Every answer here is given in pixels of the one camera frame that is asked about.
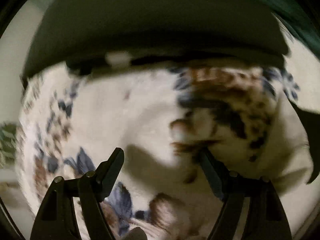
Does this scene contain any beige long sleeve shirt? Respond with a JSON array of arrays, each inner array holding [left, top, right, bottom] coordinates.
[[210, 93, 313, 195]]

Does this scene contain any floral bed quilt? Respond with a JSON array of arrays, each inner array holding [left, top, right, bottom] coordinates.
[[15, 17, 320, 240]]

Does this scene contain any dark green plush blanket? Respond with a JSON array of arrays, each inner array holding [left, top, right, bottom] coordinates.
[[261, 0, 319, 57]]

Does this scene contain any black folded garment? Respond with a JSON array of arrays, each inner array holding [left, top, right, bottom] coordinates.
[[21, 0, 289, 85]]

